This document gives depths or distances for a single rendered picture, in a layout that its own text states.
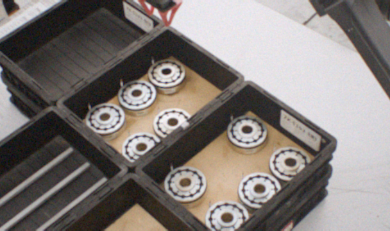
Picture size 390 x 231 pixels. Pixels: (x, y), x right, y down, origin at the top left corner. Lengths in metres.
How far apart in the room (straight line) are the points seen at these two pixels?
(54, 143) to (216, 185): 0.44
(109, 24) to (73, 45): 0.13
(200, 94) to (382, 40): 0.90
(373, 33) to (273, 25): 1.22
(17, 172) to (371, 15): 1.06
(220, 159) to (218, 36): 0.59
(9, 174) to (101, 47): 0.49
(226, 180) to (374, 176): 0.43
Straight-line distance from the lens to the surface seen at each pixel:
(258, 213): 1.63
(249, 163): 1.83
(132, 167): 1.72
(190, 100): 1.96
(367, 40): 1.15
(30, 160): 1.91
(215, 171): 1.81
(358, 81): 2.21
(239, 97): 1.87
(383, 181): 1.99
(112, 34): 2.17
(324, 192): 1.92
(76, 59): 2.12
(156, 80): 1.98
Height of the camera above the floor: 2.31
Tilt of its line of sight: 50 degrees down
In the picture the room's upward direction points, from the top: 4 degrees counter-clockwise
